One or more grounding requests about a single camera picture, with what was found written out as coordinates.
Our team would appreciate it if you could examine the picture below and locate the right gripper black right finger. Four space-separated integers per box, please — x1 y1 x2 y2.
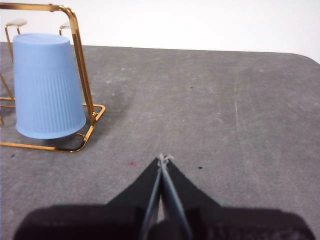
159 154 316 240

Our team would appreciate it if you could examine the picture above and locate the blue ribbed plastic cup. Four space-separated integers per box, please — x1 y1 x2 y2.
12 32 87 140

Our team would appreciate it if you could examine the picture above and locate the gold wire cup rack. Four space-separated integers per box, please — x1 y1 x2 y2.
0 3 106 153

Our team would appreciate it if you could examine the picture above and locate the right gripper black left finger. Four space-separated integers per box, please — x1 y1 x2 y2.
13 157 163 240

